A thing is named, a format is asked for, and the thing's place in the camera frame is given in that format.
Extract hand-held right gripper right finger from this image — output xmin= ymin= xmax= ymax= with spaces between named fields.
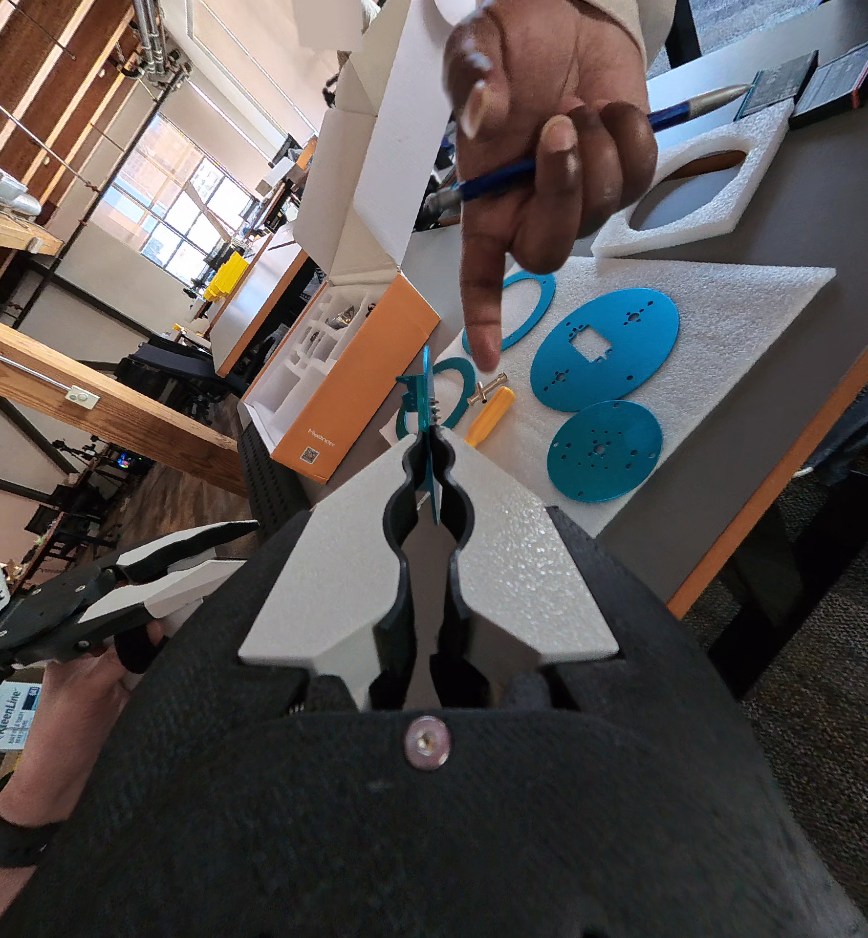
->
xmin=431 ymin=427 xmax=620 ymax=710

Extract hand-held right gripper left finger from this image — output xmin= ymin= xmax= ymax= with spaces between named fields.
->
xmin=238 ymin=432 xmax=425 ymax=710

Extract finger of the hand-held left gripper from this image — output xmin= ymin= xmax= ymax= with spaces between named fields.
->
xmin=113 ymin=519 xmax=260 ymax=585
xmin=77 ymin=558 xmax=249 ymax=625

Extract yellow-handled screwdriver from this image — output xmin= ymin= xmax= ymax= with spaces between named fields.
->
xmin=463 ymin=386 xmax=516 ymax=448

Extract blue square metal bracket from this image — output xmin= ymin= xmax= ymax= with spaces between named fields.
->
xmin=396 ymin=372 xmax=435 ymax=429

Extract small blue perforated disc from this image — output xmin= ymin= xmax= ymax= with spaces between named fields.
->
xmin=419 ymin=344 xmax=442 ymax=525
xmin=547 ymin=400 xmax=664 ymax=504

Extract dark desk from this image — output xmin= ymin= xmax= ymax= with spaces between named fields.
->
xmin=375 ymin=0 xmax=868 ymax=701

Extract person's left hand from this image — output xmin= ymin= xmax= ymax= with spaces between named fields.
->
xmin=0 ymin=643 xmax=145 ymax=816

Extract blue white carton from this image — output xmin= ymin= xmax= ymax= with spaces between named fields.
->
xmin=0 ymin=682 xmax=43 ymax=753

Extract orange white cardboard box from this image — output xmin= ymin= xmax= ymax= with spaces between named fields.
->
xmin=239 ymin=0 xmax=479 ymax=485

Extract black wristband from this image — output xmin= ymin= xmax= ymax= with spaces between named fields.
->
xmin=0 ymin=773 xmax=65 ymax=869

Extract large blue slotted disc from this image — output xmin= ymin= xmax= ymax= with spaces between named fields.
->
xmin=529 ymin=288 xmax=680 ymax=413

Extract orange-edged long table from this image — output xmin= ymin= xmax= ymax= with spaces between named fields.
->
xmin=209 ymin=220 xmax=310 ymax=378

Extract yellow storage bins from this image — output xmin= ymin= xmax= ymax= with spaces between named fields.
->
xmin=203 ymin=251 xmax=253 ymax=303

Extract white foam sheet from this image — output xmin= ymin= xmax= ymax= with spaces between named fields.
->
xmin=379 ymin=256 xmax=838 ymax=539

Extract distant paned window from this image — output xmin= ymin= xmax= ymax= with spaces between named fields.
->
xmin=100 ymin=110 xmax=255 ymax=290

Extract wooden beam shelf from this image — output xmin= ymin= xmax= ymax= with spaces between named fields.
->
xmin=0 ymin=204 xmax=65 ymax=257

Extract dark cloth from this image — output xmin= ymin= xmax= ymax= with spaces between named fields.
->
xmin=808 ymin=359 xmax=868 ymax=485

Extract metal pipe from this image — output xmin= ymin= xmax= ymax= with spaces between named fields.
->
xmin=0 ymin=147 xmax=43 ymax=218

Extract grey ceiling pipes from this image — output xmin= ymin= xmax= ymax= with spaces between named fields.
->
xmin=132 ymin=0 xmax=189 ymax=92

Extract blue silver pen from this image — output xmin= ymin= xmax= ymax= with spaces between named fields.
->
xmin=421 ymin=83 xmax=754 ymax=215

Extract small black module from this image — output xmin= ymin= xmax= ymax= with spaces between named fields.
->
xmin=735 ymin=50 xmax=820 ymax=122
xmin=789 ymin=25 xmax=868 ymax=131

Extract wooden post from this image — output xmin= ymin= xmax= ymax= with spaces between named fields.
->
xmin=0 ymin=304 xmax=248 ymax=499

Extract blue metal ring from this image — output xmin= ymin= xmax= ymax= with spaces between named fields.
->
xmin=462 ymin=271 xmax=557 ymax=358
xmin=395 ymin=357 xmax=477 ymax=441

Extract white foam frame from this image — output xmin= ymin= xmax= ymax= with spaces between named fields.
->
xmin=590 ymin=97 xmax=794 ymax=259

